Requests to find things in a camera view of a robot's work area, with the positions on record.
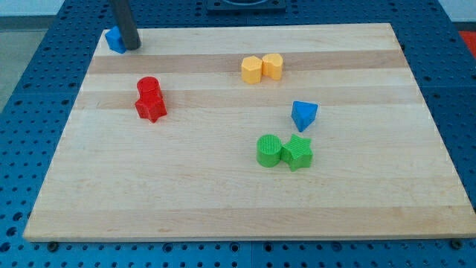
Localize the wooden board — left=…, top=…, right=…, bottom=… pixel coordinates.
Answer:
left=23, top=23, right=475, bottom=242

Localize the blue triangle block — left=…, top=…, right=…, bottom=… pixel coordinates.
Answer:
left=291, top=100, right=319, bottom=133

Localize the green cylinder block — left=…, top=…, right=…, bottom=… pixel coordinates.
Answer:
left=256, top=134, right=283, bottom=168

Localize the green star block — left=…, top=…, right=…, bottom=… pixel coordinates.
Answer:
left=281, top=134, right=313, bottom=171

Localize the yellow hexagon block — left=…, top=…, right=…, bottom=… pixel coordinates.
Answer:
left=241, top=56, right=263, bottom=84

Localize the yellow heart block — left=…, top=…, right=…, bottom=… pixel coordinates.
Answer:
left=262, top=54, right=283, bottom=80

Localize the red star block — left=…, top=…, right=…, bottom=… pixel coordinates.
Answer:
left=135, top=91, right=167, bottom=123

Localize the red cylinder block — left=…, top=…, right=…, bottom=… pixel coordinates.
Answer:
left=137, top=76, right=163, bottom=99

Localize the blue cube block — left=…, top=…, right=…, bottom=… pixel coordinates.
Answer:
left=105, top=26, right=126, bottom=54

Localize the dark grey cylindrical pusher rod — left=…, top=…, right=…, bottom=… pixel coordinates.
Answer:
left=109, top=0, right=141, bottom=51

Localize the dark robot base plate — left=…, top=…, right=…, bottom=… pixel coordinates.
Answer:
left=205, top=0, right=286, bottom=13

